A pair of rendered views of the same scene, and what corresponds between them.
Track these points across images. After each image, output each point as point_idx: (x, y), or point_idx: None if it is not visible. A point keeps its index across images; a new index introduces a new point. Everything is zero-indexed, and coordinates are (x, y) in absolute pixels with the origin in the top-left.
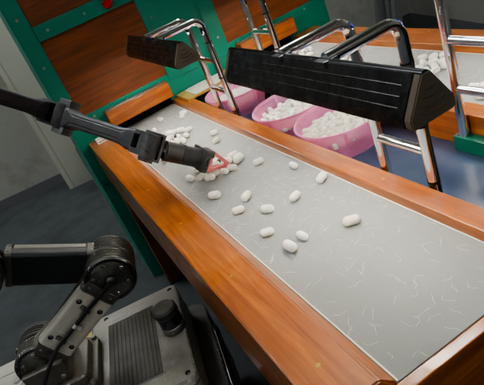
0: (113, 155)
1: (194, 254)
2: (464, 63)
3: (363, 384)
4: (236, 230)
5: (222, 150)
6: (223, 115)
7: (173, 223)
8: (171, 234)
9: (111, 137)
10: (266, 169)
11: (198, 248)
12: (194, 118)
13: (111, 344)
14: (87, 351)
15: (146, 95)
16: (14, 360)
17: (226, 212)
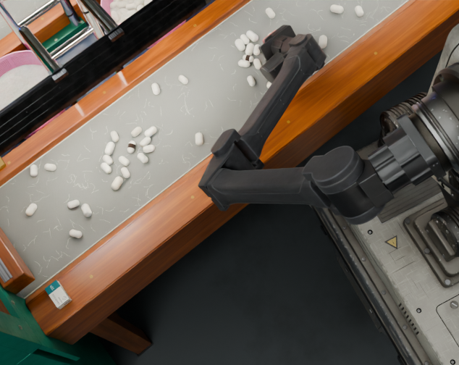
0: (142, 237)
1: (428, 23)
2: None
3: None
4: (386, 9)
5: (210, 67)
6: (119, 82)
7: (373, 61)
8: (391, 56)
9: (299, 85)
10: (286, 5)
11: (420, 22)
12: (70, 145)
13: (407, 206)
14: (434, 207)
15: None
16: (426, 330)
17: (354, 25)
